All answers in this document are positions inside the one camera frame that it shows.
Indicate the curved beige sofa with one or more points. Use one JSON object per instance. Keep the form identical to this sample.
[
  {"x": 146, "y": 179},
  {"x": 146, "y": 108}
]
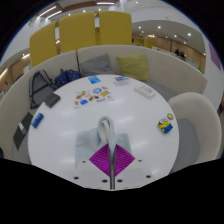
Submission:
[{"x": 173, "y": 73}]

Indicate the light blue towel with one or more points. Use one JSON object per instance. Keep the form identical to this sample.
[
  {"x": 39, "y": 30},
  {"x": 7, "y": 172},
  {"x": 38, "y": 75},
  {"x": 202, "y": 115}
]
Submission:
[{"x": 86, "y": 143}]

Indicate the flat white box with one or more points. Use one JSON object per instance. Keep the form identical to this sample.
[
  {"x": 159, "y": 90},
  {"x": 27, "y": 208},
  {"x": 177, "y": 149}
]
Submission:
[{"x": 145, "y": 91}]

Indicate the blue rectangular box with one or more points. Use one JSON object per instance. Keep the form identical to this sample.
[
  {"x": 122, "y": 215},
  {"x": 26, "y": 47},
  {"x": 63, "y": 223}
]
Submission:
[{"x": 37, "y": 120}]

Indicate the dark flat tablet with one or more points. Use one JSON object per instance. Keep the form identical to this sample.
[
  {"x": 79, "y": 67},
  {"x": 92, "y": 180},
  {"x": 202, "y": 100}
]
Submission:
[{"x": 22, "y": 130}]

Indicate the navy blue dotted bag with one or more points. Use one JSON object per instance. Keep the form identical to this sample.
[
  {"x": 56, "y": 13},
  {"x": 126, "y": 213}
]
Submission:
[{"x": 66, "y": 78}]

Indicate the person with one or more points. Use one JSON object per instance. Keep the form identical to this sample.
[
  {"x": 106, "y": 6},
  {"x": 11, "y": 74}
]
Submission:
[
  {"x": 177, "y": 52},
  {"x": 183, "y": 54}
]

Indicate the yellow-green cushion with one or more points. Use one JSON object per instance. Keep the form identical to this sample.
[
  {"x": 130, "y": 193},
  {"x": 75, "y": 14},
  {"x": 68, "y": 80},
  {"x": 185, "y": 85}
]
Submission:
[{"x": 133, "y": 66}]

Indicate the grey cushion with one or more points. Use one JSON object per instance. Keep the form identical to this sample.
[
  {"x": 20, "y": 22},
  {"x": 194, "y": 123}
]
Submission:
[{"x": 96, "y": 66}]

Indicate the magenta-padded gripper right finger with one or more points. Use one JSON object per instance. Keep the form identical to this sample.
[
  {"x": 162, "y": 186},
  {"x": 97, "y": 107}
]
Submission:
[{"x": 124, "y": 159}]

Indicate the small blue white packet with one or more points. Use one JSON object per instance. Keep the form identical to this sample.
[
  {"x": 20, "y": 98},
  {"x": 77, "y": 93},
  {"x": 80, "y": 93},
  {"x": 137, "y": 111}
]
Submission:
[{"x": 121, "y": 80}]

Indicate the white armchair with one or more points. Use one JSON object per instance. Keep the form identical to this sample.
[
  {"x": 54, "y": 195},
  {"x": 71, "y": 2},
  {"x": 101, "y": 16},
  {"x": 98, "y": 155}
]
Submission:
[{"x": 203, "y": 116}]

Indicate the colourful sticker sheet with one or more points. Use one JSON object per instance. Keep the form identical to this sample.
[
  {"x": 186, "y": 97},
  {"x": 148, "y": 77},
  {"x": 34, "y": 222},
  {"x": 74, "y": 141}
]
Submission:
[{"x": 93, "y": 96}]

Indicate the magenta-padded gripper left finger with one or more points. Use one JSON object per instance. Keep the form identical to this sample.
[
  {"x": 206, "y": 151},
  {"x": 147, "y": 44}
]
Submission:
[{"x": 100, "y": 160}]

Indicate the ceiling lights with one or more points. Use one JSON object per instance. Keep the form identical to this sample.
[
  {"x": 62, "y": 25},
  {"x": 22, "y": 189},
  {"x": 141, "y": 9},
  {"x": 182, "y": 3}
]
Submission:
[{"x": 105, "y": 3}]

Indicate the yellow cartoon figure toy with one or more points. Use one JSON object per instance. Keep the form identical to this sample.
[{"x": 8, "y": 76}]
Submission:
[{"x": 165, "y": 125}]

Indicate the purple wall poster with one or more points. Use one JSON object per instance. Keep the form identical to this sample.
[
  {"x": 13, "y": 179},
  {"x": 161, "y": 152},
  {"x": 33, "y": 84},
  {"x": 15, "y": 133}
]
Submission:
[{"x": 215, "y": 56}]

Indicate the yellow wall panel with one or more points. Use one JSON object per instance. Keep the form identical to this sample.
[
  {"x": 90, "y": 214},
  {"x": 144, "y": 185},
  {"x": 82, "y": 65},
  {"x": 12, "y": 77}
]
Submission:
[
  {"x": 42, "y": 45},
  {"x": 115, "y": 28},
  {"x": 77, "y": 31}
]

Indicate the black mesh backpack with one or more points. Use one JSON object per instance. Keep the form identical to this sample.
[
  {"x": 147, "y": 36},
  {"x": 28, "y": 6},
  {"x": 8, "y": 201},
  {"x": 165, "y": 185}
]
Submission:
[{"x": 40, "y": 88}]

